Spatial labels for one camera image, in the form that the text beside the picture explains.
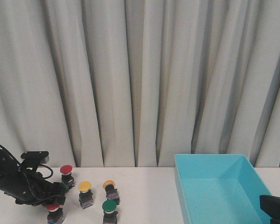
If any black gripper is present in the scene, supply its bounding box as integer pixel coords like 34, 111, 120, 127
259, 195, 280, 224
0, 149, 67, 206

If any red push button front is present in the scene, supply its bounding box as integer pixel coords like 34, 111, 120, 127
45, 204, 65, 224

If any red push button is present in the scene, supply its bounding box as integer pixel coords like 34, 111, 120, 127
60, 165, 75, 189
45, 204, 65, 224

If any yellow push button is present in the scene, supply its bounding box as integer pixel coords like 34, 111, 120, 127
78, 181, 94, 209
103, 180, 120, 205

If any light blue plastic box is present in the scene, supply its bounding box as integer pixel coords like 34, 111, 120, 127
174, 154, 272, 224

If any red push button back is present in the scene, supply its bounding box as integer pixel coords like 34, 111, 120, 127
60, 165, 75, 189

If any yellow push button tilted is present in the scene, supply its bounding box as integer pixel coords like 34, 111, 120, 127
103, 180, 120, 205

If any green push button upright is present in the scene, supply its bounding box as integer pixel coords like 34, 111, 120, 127
102, 200, 118, 224

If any grey pleated curtain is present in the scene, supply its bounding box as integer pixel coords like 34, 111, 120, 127
0, 0, 280, 167

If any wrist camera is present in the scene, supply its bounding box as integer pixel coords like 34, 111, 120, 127
21, 151, 49, 165

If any black camera cable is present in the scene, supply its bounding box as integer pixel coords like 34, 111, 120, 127
0, 141, 54, 202

